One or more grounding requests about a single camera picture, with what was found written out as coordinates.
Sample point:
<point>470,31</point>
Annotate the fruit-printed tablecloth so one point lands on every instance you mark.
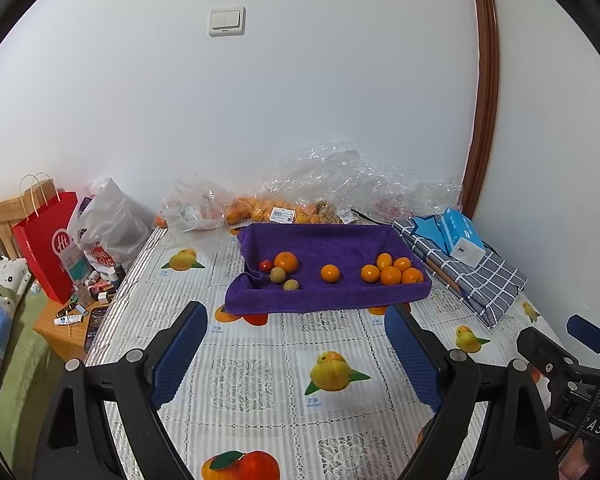
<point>280,360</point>

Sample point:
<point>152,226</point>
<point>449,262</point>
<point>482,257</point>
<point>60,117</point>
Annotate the round yellow-green fruit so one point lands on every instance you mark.
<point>278,275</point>
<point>291,285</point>

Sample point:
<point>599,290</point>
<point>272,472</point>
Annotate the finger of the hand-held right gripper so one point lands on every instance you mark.
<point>587,332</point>
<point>545,355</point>

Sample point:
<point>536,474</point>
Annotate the blue tissue pack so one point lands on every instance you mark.
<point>460,230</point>

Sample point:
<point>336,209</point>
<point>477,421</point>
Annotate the pile of small toiletries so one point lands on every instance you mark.
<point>92,290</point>

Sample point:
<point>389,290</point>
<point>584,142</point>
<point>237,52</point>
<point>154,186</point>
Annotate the white flower-print pillow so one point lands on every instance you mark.
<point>5,275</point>

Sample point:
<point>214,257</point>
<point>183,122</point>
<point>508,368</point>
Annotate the black smartphone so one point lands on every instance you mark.
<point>97,327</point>

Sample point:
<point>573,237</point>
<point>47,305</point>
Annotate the wooden nightstand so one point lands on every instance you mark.
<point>55,332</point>

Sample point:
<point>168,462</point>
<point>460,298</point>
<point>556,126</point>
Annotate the green blanket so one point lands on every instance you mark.
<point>25,375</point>

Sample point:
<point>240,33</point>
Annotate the blue plastic packet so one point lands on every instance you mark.
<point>427,230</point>

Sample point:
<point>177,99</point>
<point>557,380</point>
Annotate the brown wooden door frame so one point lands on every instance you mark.
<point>487,85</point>

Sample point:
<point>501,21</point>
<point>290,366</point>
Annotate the pile of bagged oranges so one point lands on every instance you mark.
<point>250,207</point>

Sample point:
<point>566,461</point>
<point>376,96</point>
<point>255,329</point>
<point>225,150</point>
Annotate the pile of brown longans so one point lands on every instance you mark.
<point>330,215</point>

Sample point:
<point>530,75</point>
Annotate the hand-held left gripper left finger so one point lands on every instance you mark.
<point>180,355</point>

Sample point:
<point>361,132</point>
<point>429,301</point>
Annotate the white price label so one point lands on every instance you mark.
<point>348,217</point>
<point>282,215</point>

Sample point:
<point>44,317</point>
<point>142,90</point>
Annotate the wooden headboard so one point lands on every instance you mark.
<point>0,215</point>

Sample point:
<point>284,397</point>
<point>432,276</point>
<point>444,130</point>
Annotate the purple towel tray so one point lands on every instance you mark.
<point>330,245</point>

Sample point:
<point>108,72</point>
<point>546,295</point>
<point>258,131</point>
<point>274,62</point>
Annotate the white light switch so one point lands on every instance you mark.
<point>227,21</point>

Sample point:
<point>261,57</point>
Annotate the white plastic bag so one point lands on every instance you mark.
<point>110,220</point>

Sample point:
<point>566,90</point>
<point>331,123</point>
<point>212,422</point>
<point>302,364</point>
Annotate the grey checkered cloth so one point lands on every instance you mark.
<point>490,280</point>

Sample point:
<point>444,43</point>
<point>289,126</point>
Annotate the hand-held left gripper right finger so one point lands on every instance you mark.
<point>412,360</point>

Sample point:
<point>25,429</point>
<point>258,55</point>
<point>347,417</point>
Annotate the small red fruit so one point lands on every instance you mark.
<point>265,265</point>

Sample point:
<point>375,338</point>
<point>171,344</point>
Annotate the crumpled clear plastic bag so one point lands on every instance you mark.
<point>405,190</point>

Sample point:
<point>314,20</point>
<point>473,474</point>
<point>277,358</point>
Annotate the red paper bag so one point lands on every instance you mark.
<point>45,250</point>

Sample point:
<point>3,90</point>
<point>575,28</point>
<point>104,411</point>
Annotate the person's right hand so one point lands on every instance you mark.
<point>575,466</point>

